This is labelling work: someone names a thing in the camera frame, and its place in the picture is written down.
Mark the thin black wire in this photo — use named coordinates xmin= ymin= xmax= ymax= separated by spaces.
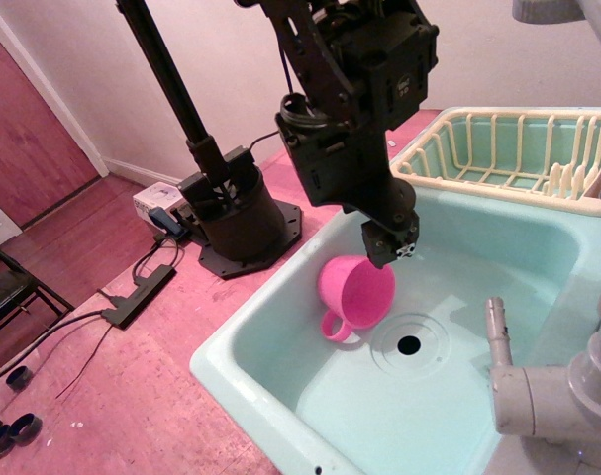
xmin=55 ymin=324 xmax=114 ymax=400

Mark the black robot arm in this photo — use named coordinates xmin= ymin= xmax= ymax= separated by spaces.
xmin=118 ymin=1 xmax=439 ymax=271

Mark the blue adapter plug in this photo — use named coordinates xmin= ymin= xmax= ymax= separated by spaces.
xmin=149 ymin=207 xmax=187 ymax=239

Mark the black usb hub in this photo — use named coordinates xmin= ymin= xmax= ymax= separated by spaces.
xmin=100 ymin=264 xmax=176 ymax=331

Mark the grey toy faucet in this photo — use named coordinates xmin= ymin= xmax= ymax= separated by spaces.
xmin=485 ymin=1 xmax=601 ymax=470

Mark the grey cable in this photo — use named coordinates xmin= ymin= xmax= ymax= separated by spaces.
xmin=0 ymin=309 xmax=106 ymax=390

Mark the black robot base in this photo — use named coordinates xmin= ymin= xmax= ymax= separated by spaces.
xmin=177 ymin=146 xmax=303 ymax=280

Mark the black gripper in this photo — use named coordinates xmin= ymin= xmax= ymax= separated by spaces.
xmin=275 ymin=93 xmax=419 ymax=269

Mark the wooden door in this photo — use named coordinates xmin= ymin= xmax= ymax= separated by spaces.
xmin=0 ymin=43 xmax=99 ymax=229

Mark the pink plastic cup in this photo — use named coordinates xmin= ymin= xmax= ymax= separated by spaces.
xmin=317 ymin=255 xmax=396 ymax=342

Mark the white cardboard box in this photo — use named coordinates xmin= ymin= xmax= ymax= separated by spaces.
xmin=133 ymin=182 xmax=185 ymax=231

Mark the teal plastic sink basin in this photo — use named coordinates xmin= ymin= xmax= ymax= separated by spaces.
xmin=190 ymin=188 xmax=601 ymax=474

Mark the cream dish drying rack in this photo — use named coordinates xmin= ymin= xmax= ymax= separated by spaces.
xmin=391 ymin=107 xmax=601 ymax=217

